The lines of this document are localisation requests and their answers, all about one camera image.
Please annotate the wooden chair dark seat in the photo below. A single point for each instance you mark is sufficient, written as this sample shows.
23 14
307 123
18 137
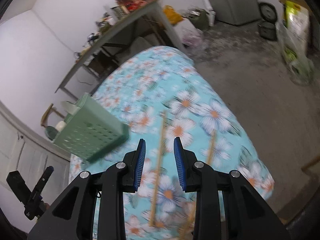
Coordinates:
51 132

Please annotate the wooden chopstick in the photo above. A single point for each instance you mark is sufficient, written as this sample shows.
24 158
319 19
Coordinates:
212 147
158 155

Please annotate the cream plastic soup spoon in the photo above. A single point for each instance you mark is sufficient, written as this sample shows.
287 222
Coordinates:
60 126

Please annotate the white long box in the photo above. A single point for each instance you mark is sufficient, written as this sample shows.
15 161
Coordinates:
208 10

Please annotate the black rice cooker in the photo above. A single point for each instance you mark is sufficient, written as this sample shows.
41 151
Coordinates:
267 27

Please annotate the silver refrigerator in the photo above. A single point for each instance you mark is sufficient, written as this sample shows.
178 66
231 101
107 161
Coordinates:
232 2

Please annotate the white rice paddle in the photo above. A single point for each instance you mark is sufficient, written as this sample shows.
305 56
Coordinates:
70 108

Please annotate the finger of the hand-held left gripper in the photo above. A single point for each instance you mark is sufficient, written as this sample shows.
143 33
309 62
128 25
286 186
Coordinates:
46 177

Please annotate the white door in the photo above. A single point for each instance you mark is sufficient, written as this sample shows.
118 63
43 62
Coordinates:
25 152

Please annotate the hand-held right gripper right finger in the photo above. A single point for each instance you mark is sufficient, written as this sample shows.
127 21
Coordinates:
178 165

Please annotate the blue floral blanket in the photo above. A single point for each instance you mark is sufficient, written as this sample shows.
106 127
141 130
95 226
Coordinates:
180 85

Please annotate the yellow plastic bag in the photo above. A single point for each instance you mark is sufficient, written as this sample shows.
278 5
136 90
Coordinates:
172 15

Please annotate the green plastic utensil holder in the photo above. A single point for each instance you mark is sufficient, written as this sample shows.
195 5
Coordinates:
95 135

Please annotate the yellow green rice bag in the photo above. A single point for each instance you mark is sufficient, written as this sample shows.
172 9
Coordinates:
296 22

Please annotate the grey table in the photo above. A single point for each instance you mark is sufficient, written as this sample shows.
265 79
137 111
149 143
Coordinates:
120 25

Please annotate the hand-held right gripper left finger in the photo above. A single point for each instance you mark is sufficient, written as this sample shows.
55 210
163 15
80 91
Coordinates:
140 165

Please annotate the white pinkish plastic bag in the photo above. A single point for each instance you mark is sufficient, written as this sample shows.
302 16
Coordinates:
191 36

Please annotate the clear bag of vegetables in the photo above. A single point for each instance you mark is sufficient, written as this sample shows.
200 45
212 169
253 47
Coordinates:
300 65

